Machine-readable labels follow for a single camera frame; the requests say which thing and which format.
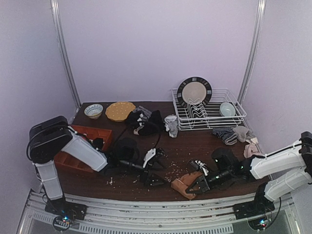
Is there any tan brown boxer underwear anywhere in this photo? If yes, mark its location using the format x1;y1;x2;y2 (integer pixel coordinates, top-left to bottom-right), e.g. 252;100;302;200
171;172;203;200

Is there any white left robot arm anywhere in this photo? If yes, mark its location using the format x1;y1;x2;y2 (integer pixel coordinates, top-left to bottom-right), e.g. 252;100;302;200
26;116;166;214

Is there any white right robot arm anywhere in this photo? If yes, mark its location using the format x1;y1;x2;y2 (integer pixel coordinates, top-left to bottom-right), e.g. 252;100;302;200
185;131;312;219

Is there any pink beige underwear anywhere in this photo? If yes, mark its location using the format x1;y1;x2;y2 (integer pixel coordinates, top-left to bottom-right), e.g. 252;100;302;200
243;137;263;158

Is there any blue striped underwear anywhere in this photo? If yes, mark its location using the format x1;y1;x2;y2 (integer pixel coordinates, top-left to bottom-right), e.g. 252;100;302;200
212;127;237;145

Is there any black underwear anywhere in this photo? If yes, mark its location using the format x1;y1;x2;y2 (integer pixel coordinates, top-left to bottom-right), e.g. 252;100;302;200
125;110;165;136

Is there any grey underwear pile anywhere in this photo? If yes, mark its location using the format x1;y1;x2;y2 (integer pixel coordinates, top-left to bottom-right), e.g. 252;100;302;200
133;106;152;123

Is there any grey white underwear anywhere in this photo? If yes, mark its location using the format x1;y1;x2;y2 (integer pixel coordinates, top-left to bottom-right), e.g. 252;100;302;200
164;115;178;138

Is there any black rolled cloth in box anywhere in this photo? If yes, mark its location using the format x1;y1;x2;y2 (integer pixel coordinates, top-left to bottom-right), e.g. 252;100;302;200
93;137;104;149

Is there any grey cloth by rack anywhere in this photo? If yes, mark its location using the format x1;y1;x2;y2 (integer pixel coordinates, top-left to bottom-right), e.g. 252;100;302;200
233;126;254;142

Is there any yellow dotted plate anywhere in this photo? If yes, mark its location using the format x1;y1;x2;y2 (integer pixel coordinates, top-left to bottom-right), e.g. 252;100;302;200
105;102;136;122

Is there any blue patterned bowl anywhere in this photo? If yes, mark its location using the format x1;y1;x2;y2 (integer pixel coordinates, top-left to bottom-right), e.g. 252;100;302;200
84;104;103;119

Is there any light green bowl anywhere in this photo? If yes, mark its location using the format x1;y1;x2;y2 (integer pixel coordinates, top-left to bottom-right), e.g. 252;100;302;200
219;102;236;117

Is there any brown wooden organizer box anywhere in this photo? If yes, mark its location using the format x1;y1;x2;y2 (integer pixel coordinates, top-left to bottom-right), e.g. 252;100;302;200
54;125;113;176

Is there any black rimmed beige plate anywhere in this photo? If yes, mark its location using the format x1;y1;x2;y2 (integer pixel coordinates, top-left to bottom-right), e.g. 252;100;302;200
176;77;213;108

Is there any metal front rail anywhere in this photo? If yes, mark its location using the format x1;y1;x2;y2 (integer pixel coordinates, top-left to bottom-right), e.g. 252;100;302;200
16;191;304;234

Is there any white wire dish rack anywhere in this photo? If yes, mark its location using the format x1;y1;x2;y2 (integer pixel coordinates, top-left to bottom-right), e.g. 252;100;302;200
172;88;247;131

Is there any right metal corner post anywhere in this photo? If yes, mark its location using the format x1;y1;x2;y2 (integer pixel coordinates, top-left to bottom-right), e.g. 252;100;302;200
237;0;267;104

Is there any metal corner post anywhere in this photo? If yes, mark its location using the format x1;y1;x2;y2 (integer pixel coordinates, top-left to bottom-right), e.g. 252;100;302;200
50;0;81;109
237;0;267;104

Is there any left metal corner post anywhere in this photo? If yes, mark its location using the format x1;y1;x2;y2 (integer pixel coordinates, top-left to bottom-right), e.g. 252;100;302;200
50;0;81;109

